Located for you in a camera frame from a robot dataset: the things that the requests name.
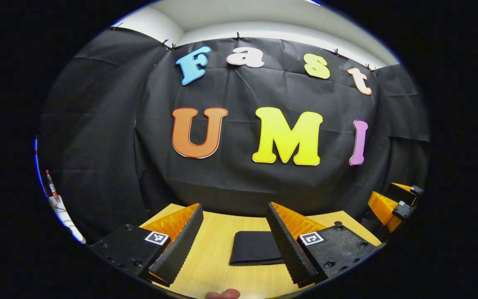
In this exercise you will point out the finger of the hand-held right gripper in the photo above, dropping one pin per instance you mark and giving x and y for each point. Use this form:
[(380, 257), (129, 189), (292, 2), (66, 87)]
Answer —
[(384, 207), (405, 193)]

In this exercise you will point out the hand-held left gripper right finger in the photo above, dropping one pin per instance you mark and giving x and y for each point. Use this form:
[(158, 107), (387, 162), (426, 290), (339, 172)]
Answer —
[(288, 249)]

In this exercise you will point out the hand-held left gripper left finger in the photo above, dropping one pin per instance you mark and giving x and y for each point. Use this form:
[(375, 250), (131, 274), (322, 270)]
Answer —
[(183, 247)]

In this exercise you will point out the black backdrop cloth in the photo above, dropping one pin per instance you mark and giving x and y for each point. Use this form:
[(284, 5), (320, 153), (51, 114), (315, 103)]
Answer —
[(239, 182)]

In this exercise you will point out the white side desk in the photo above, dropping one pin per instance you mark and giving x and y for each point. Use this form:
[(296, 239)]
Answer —
[(62, 214)]

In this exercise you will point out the red capped bottle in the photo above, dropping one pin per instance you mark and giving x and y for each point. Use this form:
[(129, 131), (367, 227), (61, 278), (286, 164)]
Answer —
[(52, 189)]

